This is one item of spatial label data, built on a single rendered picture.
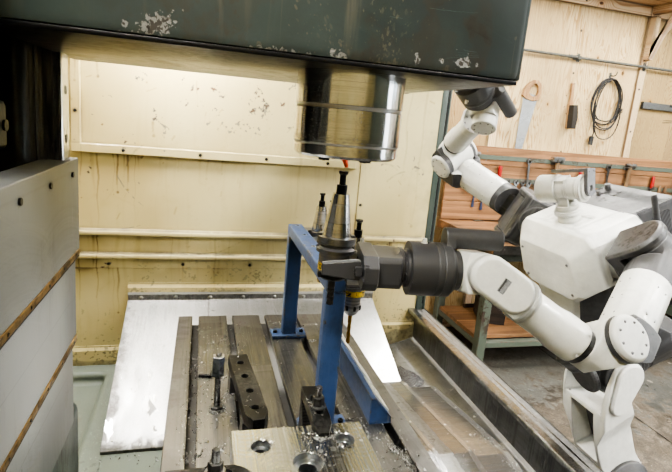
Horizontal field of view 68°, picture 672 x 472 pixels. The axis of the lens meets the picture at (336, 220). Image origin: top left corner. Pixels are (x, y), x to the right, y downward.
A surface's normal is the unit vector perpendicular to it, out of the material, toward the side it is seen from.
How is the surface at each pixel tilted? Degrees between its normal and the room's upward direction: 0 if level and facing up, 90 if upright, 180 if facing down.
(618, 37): 90
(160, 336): 24
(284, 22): 90
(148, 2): 90
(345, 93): 90
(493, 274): 81
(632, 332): 56
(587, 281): 102
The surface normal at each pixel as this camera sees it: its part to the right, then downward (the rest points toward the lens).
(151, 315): 0.18, -0.80
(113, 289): 0.25, 0.22
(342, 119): -0.14, 0.18
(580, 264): -0.50, 0.33
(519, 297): 0.07, 0.04
